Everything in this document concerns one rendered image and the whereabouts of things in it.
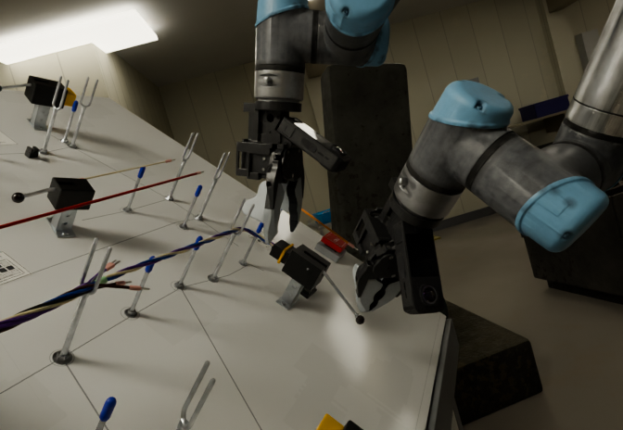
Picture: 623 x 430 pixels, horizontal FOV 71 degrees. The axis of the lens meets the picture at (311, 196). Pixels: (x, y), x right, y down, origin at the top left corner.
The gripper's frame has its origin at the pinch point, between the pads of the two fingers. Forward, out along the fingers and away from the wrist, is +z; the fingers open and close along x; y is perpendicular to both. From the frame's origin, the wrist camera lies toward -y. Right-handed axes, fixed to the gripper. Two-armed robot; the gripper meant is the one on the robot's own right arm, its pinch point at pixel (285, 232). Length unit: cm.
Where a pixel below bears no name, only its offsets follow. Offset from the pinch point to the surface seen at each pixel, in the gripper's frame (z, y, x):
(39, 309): -1.0, 3.9, 37.8
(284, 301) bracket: 11.0, -1.0, 1.3
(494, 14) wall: -179, -11, -625
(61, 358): 6.8, 8.0, 33.0
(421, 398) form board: 21.9, -23.2, -0.3
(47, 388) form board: 8.1, 6.4, 35.7
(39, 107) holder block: -17, 51, 3
